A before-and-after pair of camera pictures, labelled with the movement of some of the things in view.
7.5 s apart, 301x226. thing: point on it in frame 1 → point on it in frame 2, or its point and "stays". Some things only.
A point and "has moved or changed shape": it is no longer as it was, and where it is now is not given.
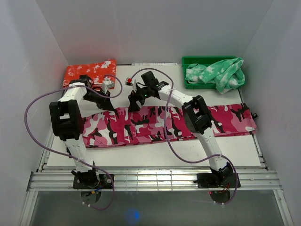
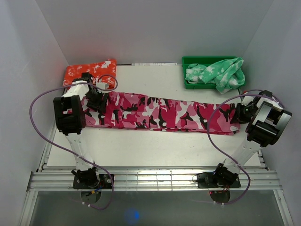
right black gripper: [133, 98] → [241, 119]
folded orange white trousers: [97, 71] stays
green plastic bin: [205, 61] stays
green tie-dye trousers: [226, 75] stays
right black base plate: [212, 180] stays
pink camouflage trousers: [122, 125] has moved or changed shape
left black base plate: [105, 181] stays
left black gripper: [106, 105] → [95, 106]
